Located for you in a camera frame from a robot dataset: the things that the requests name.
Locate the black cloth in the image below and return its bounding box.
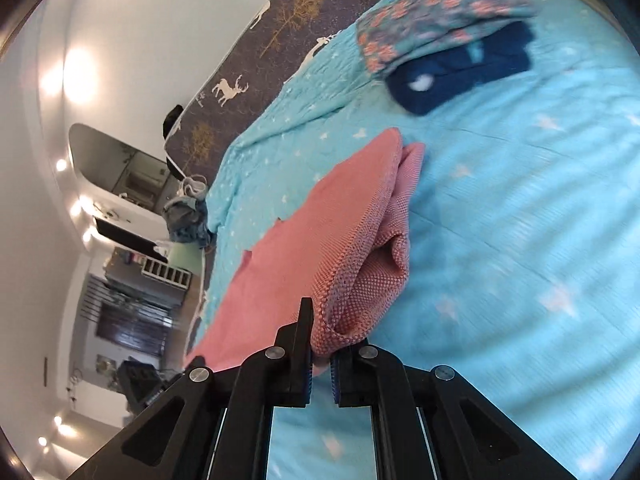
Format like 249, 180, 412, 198
162, 105, 185, 138

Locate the white tote bag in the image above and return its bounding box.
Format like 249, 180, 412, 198
179, 175, 207, 200

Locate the white shelf rack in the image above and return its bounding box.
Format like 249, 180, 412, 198
141, 255, 193, 292

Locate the folded floral garment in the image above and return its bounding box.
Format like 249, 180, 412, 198
356, 0, 538, 78

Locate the turquoise star quilted blanket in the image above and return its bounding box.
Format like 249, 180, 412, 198
202, 0, 640, 480

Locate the pile of blue clothes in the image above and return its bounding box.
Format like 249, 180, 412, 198
162, 195, 211, 248

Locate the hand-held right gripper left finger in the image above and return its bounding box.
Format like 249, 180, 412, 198
67, 297, 315, 480

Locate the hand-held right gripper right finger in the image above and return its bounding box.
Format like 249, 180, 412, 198
330, 344, 581, 480

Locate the pink knit sweater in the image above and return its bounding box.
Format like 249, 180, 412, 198
182, 127, 426, 371

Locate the grey deer print mattress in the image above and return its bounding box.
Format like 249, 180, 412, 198
165, 0, 441, 186

